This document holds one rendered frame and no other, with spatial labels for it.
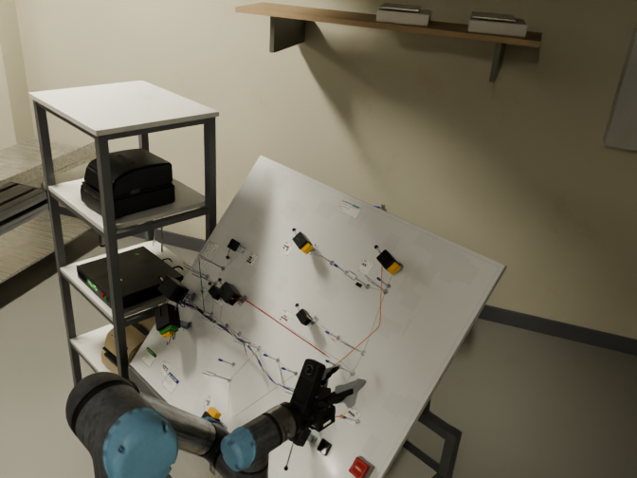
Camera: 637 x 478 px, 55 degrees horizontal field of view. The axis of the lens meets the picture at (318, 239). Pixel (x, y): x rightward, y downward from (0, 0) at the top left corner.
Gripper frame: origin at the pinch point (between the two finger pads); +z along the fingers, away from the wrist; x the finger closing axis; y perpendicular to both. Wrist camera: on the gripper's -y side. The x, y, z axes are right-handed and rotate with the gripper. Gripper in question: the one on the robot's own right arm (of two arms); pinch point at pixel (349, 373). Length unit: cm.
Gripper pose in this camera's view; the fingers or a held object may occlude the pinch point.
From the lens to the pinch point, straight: 147.0
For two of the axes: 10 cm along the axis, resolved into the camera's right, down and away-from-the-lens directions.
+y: 0.3, 9.3, 3.6
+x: 7.1, 2.3, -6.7
